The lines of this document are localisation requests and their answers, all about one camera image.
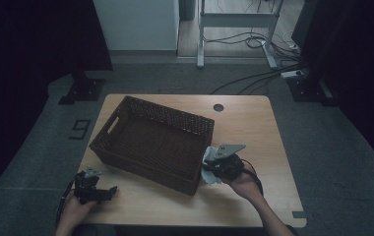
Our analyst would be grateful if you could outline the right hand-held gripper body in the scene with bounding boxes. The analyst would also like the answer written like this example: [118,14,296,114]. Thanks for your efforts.
[202,144,247,180]

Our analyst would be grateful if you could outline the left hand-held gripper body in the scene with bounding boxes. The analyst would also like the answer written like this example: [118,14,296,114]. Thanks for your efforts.
[73,165,103,206]

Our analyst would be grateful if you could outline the light blue cloth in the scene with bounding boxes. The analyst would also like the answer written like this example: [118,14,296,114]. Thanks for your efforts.
[200,145,224,187]

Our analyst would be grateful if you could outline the brown wicker basket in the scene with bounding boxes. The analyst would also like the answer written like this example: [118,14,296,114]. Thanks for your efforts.
[88,94,216,197]

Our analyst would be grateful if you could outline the person's left hand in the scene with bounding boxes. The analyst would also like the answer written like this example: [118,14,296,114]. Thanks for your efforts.
[56,195,96,231]

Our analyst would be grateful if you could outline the person's right hand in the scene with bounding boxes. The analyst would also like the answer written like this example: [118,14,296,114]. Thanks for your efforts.
[221,169,262,204]

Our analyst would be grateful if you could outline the black tape floor mark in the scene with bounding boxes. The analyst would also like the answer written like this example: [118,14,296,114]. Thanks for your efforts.
[68,119,92,142]

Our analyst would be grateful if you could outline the black stand base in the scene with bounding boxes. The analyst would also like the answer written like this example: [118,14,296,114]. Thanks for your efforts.
[58,70,106,106]
[285,76,338,107]

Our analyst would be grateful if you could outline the white power strip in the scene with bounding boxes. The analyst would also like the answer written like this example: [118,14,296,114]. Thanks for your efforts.
[280,69,305,80]

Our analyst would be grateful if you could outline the dark curtain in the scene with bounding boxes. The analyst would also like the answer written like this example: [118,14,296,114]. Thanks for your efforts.
[0,0,114,210]
[290,0,374,182]

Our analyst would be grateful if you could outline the white cabinet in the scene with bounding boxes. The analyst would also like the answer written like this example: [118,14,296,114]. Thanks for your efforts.
[93,0,180,52]

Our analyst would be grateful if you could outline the left hand-held gripper black cable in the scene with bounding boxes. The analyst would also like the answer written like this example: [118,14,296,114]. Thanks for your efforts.
[54,172,82,228]

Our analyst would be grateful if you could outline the hand-held gripper black cable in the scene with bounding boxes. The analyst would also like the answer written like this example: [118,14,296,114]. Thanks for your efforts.
[54,172,82,228]
[239,158,265,198]

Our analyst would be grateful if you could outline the right hand-held gripper black cable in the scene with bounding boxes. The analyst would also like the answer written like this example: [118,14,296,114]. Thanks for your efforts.
[239,158,265,198]

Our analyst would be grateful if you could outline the black floor cables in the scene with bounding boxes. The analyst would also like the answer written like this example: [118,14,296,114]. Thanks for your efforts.
[204,29,309,96]

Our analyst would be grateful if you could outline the white metal stand frame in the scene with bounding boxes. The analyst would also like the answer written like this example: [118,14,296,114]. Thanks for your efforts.
[196,0,284,70]

